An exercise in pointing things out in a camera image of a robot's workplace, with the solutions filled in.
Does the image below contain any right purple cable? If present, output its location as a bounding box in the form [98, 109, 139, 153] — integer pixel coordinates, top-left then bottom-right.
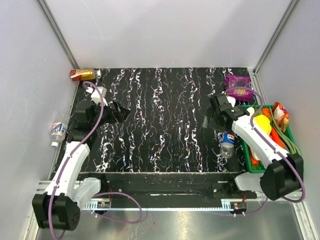
[224, 87, 306, 216]

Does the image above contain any orange snack bag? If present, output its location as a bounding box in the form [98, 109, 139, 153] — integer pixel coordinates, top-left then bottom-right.
[272, 102, 290, 133]

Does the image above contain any orange toy carrot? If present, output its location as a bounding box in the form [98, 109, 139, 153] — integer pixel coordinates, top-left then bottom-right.
[269, 127, 285, 149]

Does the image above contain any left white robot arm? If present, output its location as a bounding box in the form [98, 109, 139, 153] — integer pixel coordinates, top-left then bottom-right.
[32, 101, 131, 231]

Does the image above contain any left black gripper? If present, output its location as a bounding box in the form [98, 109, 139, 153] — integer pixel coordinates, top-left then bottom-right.
[91, 99, 131, 128]

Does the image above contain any green plastic basket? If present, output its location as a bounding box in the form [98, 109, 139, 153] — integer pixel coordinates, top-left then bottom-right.
[242, 105, 301, 173]

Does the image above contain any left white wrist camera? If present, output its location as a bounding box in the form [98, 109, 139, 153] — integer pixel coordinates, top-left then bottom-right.
[85, 86, 107, 105]

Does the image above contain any purple snack bag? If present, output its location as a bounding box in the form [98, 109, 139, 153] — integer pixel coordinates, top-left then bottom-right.
[225, 74, 253, 102]

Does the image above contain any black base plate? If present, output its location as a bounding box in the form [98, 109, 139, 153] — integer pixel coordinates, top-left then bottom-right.
[77, 172, 257, 199]

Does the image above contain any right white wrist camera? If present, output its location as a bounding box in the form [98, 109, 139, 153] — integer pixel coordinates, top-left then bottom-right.
[226, 95, 236, 108]

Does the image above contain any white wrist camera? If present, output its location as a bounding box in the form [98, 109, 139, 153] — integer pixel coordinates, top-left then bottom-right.
[85, 86, 107, 105]
[226, 95, 236, 108]

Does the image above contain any clear water bottle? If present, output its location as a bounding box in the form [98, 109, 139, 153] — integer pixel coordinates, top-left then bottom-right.
[49, 112, 70, 148]

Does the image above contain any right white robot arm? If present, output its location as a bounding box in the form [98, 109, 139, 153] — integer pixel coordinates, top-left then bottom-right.
[207, 93, 306, 201]

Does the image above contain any Pepsi plastic bottle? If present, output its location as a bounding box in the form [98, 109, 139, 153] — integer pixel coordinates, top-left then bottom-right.
[220, 132, 235, 159]

